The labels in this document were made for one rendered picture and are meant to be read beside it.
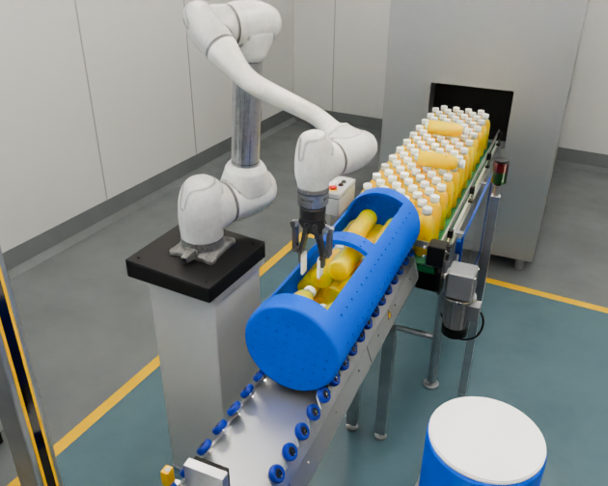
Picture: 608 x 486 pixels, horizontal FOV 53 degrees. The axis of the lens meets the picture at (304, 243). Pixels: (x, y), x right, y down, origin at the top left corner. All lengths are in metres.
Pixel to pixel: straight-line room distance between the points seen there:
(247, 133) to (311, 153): 0.54
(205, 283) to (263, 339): 0.42
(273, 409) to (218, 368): 0.59
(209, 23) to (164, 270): 0.83
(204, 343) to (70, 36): 2.84
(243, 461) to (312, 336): 0.36
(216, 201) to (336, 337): 0.72
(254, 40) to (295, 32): 5.09
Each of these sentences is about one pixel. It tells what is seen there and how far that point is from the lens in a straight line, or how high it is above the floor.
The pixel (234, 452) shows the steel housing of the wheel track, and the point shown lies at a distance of 1.68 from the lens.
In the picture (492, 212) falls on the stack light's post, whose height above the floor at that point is 1.03.
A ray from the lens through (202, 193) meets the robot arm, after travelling 2.10.
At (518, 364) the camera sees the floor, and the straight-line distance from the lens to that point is 3.58.
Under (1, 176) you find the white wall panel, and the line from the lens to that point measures 4.37.
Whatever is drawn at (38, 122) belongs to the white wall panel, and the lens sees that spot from 4.49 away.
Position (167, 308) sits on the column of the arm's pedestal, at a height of 0.87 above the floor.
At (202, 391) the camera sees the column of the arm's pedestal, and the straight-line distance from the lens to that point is 2.47.
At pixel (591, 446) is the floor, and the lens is 3.24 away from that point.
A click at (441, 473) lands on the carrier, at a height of 0.99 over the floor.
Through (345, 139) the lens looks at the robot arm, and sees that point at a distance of 1.75.
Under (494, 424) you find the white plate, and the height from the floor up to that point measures 1.04.
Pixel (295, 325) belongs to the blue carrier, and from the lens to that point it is 1.66.
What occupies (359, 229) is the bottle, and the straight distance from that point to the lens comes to 2.22.
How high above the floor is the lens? 2.16
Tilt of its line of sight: 29 degrees down
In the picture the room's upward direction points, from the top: straight up
